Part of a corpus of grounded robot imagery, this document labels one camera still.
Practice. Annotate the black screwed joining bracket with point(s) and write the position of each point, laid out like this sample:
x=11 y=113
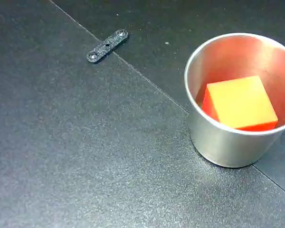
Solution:
x=107 y=46

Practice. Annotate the red cube block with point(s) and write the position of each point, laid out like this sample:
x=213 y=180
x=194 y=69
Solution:
x=242 y=102

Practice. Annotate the stainless steel cup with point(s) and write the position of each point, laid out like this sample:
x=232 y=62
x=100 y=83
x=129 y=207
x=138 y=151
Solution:
x=228 y=149

